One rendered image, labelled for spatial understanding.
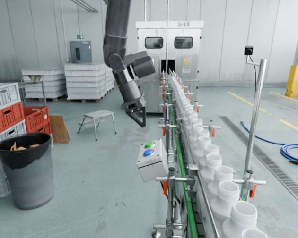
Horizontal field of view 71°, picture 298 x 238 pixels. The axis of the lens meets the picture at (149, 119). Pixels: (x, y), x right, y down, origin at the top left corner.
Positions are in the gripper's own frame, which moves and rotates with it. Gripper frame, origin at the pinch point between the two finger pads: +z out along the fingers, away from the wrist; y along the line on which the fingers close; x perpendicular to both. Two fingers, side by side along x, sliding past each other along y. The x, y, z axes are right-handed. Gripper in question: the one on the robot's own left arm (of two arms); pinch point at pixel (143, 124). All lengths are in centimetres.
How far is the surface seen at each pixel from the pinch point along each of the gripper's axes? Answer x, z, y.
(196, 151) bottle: -13.6, 11.3, -7.2
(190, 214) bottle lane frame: -6.9, 22.4, -18.8
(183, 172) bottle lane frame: -6.9, 22.5, 2.3
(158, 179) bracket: -1.4, 11.8, -15.2
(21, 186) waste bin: 143, 45, 89
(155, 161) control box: -1.6, 8.9, -10.2
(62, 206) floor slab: 124, 81, 98
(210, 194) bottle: -13.5, 12.7, -25.5
